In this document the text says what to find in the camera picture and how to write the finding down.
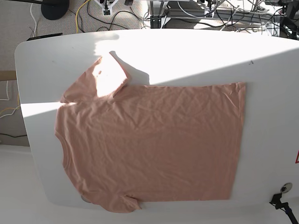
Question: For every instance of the salmon pink T-shirt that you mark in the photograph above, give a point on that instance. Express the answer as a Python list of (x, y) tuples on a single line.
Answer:
[(128, 144)]

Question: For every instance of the round black stand base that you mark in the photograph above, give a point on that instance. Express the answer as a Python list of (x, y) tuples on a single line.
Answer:
[(54, 9)]

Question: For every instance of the red warning triangle sticker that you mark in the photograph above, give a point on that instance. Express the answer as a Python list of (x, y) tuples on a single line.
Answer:
[(297, 158)]

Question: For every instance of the round metal table grommet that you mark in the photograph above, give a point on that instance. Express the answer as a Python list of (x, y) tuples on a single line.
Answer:
[(286, 188)]

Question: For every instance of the aluminium frame rail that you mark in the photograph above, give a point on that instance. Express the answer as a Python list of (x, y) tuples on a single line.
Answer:
[(212, 13)]

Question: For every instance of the black clamp with blue cable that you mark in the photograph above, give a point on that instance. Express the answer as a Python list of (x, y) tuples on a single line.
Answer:
[(276, 202)]

